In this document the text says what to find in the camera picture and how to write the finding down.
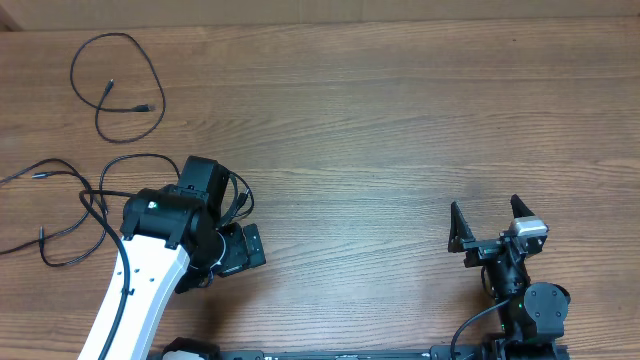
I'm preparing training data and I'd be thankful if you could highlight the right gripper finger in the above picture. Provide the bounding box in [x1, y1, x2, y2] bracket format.
[448, 201, 475, 253]
[510, 194, 535, 218]

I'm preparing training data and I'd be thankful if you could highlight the long black usb cable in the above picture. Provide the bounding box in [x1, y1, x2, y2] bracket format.
[69, 32, 167, 145]

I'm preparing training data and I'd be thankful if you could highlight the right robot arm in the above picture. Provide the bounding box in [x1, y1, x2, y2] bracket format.
[448, 194, 571, 359]

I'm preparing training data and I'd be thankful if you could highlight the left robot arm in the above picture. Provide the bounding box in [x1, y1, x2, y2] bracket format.
[80, 156, 266, 359]

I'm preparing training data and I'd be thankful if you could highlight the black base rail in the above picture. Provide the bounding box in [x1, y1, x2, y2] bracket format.
[147, 338, 570, 360]

